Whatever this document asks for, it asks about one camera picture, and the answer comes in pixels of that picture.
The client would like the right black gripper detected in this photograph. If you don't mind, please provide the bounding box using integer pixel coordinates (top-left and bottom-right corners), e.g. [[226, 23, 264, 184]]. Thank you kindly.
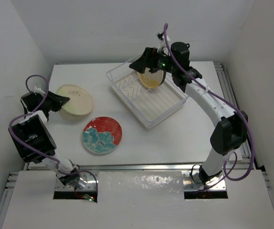
[[130, 46, 177, 74]]

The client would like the tan plate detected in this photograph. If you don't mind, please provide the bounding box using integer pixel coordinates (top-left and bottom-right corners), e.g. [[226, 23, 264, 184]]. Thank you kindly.
[[137, 68, 165, 89]]

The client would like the red blue floral plate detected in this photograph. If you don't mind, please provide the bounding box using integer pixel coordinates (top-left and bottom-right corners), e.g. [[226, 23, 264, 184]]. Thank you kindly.
[[82, 116, 122, 155]]

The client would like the pink cream branch plate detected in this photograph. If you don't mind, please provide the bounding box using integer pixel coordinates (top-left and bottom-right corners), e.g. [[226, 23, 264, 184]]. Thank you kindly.
[[58, 109, 89, 122]]

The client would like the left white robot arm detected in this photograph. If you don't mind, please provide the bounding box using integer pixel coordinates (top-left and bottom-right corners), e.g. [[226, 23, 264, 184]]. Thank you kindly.
[[8, 92, 81, 187]]

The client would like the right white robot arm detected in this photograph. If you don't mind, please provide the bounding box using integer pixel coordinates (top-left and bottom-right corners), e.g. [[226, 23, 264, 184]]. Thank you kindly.
[[129, 42, 248, 185]]

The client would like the cream drip tray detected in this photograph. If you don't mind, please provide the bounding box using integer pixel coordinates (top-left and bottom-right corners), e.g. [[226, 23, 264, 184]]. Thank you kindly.
[[110, 73, 186, 131]]

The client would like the small green circuit board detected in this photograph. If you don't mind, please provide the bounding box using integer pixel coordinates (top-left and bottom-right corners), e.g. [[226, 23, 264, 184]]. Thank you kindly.
[[74, 188, 95, 202]]

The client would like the white front cover panel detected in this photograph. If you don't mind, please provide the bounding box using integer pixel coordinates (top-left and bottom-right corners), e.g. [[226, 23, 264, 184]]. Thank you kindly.
[[2, 171, 274, 229]]

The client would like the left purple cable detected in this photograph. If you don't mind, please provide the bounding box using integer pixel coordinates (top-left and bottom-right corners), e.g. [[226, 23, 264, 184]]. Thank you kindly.
[[9, 74, 99, 191]]

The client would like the purple cable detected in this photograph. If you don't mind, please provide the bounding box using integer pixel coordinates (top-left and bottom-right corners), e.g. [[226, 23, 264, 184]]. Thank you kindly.
[[9, 74, 99, 191], [158, 22, 256, 191]]

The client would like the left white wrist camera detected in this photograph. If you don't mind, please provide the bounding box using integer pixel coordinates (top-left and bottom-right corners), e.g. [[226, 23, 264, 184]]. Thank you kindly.
[[32, 86, 46, 96]]

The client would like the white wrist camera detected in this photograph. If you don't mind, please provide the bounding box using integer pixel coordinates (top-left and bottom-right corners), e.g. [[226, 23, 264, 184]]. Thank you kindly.
[[32, 86, 46, 96], [156, 31, 166, 52]]

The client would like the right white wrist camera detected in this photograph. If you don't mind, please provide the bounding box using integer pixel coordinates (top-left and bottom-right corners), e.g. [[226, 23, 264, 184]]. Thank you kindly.
[[156, 31, 166, 52]]

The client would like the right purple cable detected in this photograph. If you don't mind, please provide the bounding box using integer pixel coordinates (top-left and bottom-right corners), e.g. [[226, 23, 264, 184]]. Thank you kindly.
[[158, 22, 256, 191]]

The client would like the white wire dish rack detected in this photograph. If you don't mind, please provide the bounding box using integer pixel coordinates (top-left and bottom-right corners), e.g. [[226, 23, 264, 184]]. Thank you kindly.
[[106, 62, 188, 107]]

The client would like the aluminium mounting rail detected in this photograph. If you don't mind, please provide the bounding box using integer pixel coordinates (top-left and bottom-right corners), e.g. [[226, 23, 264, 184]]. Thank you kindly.
[[5, 160, 254, 194]]

